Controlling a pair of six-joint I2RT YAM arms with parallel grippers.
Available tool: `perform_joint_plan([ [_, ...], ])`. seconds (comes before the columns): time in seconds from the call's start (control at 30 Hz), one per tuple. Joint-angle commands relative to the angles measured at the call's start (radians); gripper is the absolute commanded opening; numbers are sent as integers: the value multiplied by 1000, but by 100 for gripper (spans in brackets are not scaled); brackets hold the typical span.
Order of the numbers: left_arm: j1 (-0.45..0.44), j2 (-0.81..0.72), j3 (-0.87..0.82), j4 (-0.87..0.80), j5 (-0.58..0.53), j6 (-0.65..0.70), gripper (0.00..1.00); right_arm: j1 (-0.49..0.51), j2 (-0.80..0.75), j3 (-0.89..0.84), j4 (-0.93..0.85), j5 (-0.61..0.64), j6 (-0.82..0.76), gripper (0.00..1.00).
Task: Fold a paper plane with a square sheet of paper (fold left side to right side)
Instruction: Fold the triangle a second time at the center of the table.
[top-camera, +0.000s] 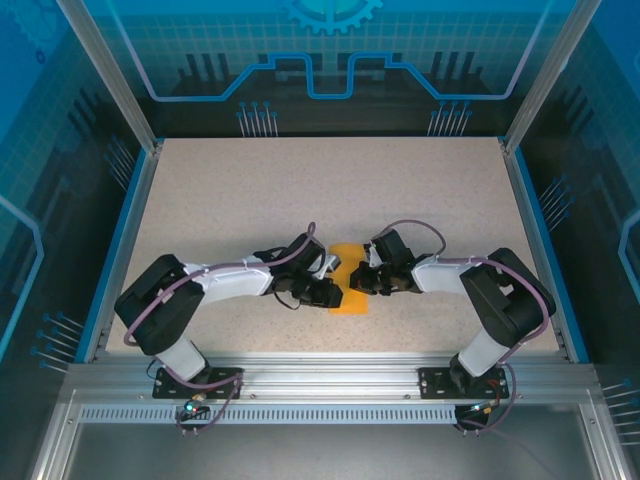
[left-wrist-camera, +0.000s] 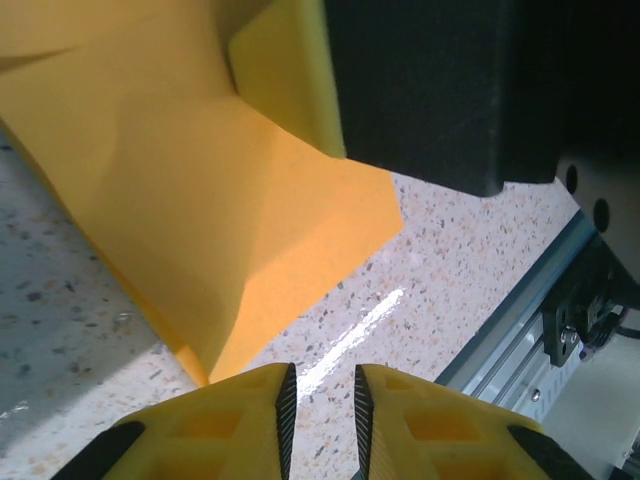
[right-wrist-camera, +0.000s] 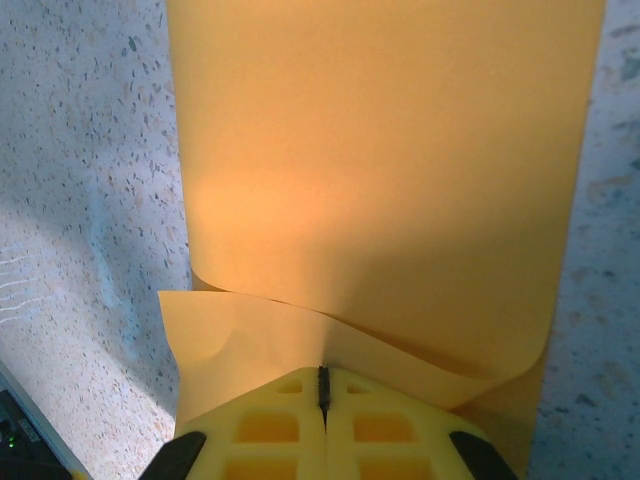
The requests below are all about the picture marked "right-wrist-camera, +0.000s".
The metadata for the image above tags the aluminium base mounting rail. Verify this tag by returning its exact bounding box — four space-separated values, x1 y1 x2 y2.
0 355 89 480

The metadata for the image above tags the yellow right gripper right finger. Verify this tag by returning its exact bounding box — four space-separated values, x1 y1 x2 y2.
323 366 520 480

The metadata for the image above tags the orange paper sheet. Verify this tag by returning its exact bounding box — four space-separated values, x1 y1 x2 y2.
158 0 606 480

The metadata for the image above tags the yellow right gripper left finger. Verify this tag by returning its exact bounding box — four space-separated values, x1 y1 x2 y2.
142 366 327 480

